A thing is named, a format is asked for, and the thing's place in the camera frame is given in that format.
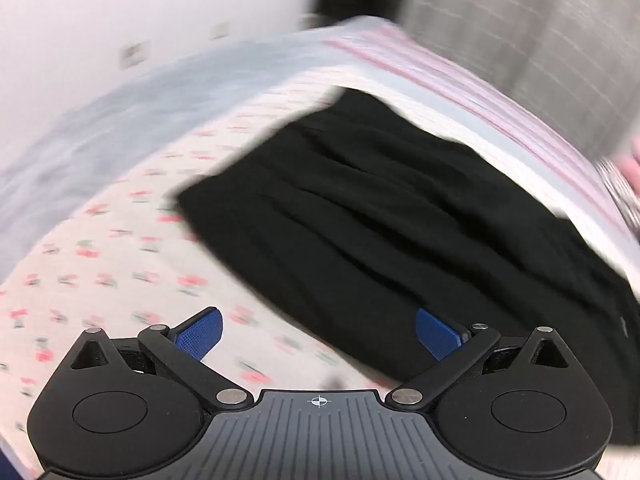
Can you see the pink striped blanket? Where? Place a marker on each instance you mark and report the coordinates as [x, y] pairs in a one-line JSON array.
[[450, 85]]

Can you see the grey patterned curtain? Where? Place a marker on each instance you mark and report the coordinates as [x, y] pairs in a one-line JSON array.
[[530, 30]]

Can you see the brown striped folded cloth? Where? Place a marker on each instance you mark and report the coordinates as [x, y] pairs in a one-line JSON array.
[[617, 187]]

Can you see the cherry print bed sheet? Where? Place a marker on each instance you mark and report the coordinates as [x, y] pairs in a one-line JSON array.
[[115, 260]]

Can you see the black pants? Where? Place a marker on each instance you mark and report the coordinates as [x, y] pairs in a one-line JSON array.
[[380, 220]]

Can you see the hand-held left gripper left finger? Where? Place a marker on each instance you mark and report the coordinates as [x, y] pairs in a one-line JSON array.
[[201, 334]]

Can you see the pink padded jacket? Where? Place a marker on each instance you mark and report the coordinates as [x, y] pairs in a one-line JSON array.
[[633, 162]]

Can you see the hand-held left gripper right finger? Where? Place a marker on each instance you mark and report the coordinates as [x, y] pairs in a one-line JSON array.
[[434, 335]]

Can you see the white wall socket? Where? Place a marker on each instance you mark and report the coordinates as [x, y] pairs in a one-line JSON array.
[[222, 30], [136, 54]]

